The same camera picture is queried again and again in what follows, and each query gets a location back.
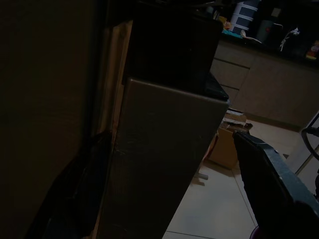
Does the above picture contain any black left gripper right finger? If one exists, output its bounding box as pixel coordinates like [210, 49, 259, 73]
[233, 130, 319, 239]

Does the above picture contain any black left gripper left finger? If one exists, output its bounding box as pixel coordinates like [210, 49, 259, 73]
[24, 130, 113, 239]

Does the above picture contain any purple bowl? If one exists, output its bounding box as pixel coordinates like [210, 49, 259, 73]
[250, 224, 266, 239]

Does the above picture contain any grey fridge compartment door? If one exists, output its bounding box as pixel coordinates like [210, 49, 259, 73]
[96, 76, 230, 239]

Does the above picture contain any brown cardboard box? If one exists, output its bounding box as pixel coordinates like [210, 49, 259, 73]
[205, 109, 252, 170]

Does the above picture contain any beige black-topped kitchen counter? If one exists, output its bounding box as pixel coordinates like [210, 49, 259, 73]
[211, 14, 319, 131]

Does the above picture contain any colourful small toy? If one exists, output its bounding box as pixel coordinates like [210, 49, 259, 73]
[305, 39, 319, 60]

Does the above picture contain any white ladle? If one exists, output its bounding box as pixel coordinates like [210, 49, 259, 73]
[240, 29, 262, 44]

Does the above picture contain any white ribbon bundle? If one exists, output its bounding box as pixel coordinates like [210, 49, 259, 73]
[280, 27, 300, 52]

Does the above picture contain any grey round bin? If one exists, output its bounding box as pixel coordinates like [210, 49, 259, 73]
[255, 19, 275, 43]

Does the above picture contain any teal plastic container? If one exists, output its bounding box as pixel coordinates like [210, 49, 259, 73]
[221, 21, 242, 38]

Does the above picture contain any white plastic drawer stack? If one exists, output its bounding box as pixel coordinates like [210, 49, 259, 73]
[229, 0, 259, 32]

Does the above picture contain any black curved cable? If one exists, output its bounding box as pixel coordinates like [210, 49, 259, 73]
[300, 125, 319, 161]

